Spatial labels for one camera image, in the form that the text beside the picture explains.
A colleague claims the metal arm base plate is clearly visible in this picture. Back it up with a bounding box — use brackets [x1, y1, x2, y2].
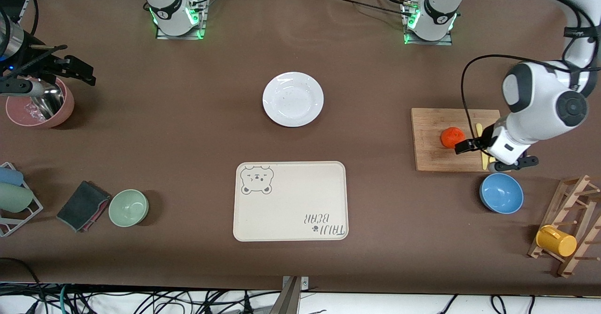
[156, 0, 207, 40]
[403, 0, 454, 46]

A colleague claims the wooden peg rack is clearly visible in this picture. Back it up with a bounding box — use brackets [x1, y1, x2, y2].
[528, 175, 601, 278]

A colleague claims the black floor cable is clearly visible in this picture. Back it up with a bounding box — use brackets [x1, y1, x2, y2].
[0, 257, 46, 314]

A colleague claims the clear crumpled plastic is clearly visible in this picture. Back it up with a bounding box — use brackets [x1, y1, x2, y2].
[19, 100, 44, 123]

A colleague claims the white round plate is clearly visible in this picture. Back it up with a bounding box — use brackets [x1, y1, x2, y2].
[262, 72, 324, 128]

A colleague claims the bamboo cutting board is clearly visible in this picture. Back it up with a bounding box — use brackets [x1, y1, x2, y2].
[411, 108, 508, 172]

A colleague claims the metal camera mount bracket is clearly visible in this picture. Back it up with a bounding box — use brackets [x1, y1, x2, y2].
[269, 276, 309, 314]

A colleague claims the orange fruit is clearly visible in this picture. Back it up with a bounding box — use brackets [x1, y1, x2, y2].
[441, 127, 466, 149]

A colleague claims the cream tray with bear print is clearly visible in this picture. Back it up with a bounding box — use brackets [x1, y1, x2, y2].
[233, 161, 349, 242]

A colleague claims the pale green bowl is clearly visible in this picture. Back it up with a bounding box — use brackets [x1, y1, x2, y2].
[108, 189, 149, 228]

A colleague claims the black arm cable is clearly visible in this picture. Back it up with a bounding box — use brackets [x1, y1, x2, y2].
[461, 0, 601, 142]
[27, 0, 40, 40]

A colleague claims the pink bowl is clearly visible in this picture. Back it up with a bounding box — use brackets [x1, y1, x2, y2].
[6, 76, 75, 129]

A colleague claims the blue bowl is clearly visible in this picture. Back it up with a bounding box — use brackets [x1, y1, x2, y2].
[479, 173, 524, 214]

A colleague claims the metal scoop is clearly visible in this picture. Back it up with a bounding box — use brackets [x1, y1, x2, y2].
[29, 80, 64, 120]

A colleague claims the white wire cup rack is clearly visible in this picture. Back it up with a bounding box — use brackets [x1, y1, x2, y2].
[0, 162, 44, 237]

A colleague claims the yellow mug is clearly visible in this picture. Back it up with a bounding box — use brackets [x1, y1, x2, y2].
[536, 225, 578, 257]

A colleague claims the pale green cup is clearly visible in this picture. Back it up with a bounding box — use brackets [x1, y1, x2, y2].
[0, 183, 34, 213]

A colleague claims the yellow plastic knife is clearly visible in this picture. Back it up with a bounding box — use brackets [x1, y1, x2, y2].
[476, 123, 490, 170]

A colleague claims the teal floor cable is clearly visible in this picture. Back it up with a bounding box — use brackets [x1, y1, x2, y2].
[59, 283, 72, 314]

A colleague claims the light blue cup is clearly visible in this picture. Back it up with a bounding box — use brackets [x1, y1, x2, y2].
[0, 167, 24, 186]

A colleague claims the dark grey folded cloth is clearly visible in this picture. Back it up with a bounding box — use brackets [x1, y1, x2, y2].
[56, 180, 112, 233]

